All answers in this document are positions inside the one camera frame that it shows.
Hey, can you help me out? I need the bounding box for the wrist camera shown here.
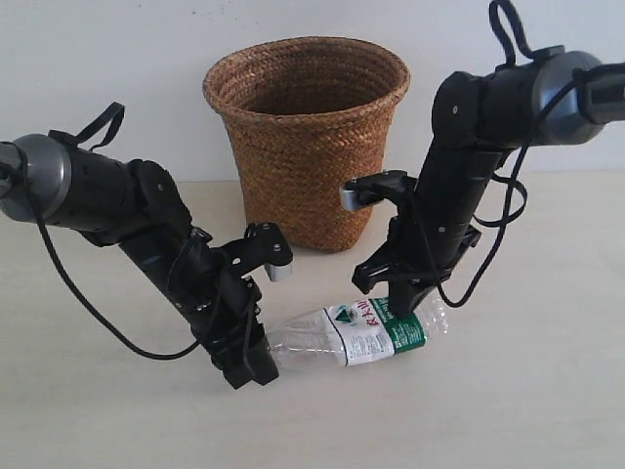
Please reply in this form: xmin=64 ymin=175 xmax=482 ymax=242
xmin=224 ymin=222 xmax=294 ymax=282
xmin=340 ymin=170 xmax=415 ymax=212

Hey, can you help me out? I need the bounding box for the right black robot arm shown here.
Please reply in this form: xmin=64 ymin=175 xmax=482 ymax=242
xmin=341 ymin=47 xmax=624 ymax=319

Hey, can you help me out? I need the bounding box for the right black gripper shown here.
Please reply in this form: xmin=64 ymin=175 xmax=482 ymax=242
xmin=352 ymin=215 xmax=481 ymax=318

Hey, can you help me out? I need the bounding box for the right black cable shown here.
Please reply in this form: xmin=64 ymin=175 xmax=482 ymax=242
xmin=434 ymin=0 xmax=602 ymax=309

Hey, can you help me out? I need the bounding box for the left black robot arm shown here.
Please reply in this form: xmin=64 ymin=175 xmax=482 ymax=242
xmin=1 ymin=134 xmax=292 ymax=388

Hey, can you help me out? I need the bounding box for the left black cable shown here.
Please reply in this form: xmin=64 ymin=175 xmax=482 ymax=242
xmin=0 ymin=101 xmax=216 ymax=362

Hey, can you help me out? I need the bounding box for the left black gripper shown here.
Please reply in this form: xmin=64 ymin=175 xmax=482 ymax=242
xmin=168 ymin=243 xmax=279 ymax=390

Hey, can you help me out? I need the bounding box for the brown woven wicker basket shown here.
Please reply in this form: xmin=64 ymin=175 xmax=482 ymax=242
xmin=202 ymin=35 xmax=411 ymax=253

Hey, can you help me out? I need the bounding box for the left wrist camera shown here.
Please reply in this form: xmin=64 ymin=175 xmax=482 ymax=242
xmin=224 ymin=222 xmax=294 ymax=282

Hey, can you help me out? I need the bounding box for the black cable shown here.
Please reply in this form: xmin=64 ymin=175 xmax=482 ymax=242
xmin=434 ymin=0 xmax=602 ymax=309
xmin=0 ymin=101 xmax=216 ymax=362

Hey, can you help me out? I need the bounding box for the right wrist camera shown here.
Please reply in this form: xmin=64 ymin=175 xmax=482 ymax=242
xmin=340 ymin=170 xmax=415 ymax=212

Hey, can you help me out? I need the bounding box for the clear plastic bottle green label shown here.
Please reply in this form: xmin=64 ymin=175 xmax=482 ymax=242
xmin=268 ymin=295 xmax=448 ymax=371

